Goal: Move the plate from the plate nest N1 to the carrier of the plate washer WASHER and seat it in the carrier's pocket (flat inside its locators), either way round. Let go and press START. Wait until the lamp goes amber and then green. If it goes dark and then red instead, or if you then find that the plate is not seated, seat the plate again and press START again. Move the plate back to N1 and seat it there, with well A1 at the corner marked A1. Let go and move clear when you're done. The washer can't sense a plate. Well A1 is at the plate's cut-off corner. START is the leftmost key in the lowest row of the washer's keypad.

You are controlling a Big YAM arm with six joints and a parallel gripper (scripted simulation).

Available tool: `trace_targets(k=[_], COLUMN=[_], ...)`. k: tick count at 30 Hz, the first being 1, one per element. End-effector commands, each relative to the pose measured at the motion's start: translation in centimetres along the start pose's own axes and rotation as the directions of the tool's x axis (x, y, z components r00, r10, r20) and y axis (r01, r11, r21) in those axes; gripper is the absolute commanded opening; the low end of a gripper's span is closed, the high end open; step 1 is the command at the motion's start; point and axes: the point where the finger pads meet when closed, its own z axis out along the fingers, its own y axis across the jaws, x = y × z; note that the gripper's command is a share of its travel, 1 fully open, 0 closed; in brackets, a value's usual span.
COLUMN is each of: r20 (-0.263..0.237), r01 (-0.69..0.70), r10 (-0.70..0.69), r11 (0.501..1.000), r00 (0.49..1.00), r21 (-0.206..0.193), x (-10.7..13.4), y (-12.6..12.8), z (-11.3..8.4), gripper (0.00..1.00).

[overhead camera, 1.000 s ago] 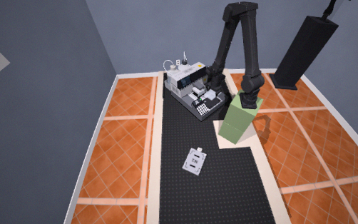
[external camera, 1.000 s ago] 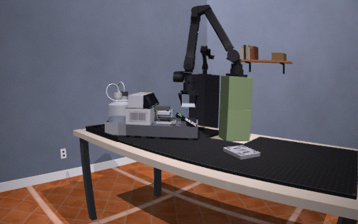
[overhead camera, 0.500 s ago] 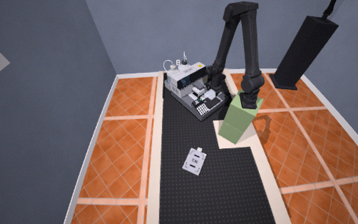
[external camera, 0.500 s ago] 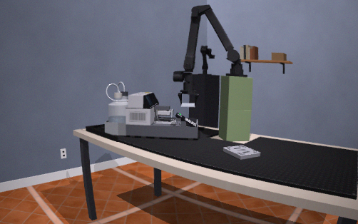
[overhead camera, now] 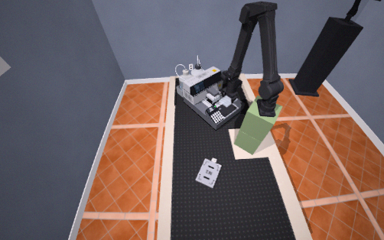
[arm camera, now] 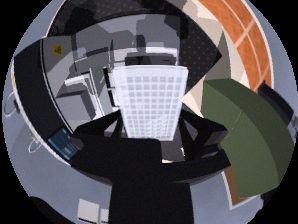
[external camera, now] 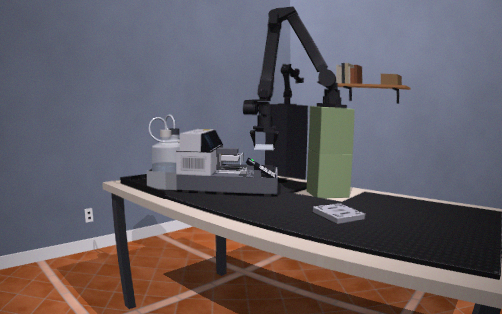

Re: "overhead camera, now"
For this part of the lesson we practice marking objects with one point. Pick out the white plastic bottle with cap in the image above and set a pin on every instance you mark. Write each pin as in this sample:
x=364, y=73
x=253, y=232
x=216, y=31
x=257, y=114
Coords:
x=185, y=75

